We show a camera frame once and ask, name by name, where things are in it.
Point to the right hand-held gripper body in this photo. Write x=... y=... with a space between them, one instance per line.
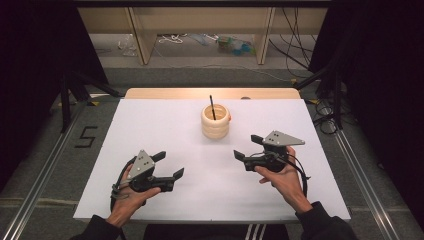
x=271 y=156

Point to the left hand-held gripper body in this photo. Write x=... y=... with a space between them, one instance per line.
x=143 y=168

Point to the beige ribbed pen holder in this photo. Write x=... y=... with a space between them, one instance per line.
x=215 y=128

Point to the black pen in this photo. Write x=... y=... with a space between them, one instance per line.
x=212 y=108

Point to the person's right hand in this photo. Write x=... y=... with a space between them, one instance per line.
x=286 y=183

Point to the person's left hand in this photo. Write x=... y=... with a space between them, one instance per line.
x=130 y=205

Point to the white board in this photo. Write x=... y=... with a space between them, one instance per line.
x=206 y=196

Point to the person's legs in striped pants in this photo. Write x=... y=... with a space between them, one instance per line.
x=200 y=232

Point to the black metal stand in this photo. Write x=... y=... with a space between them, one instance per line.
x=65 y=100
x=338 y=100

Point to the colourful plastic packets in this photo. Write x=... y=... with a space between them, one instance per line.
x=235 y=46

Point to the clear plastic bag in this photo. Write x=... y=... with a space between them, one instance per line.
x=128 y=46

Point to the wooden shelf unit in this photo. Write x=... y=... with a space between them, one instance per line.
x=200 y=20

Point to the dark curtain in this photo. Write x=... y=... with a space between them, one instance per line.
x=33 y=66
x=383 y=83

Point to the aluminium floor rail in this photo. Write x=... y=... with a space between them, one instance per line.
x=363 y=180
x=36 y=190

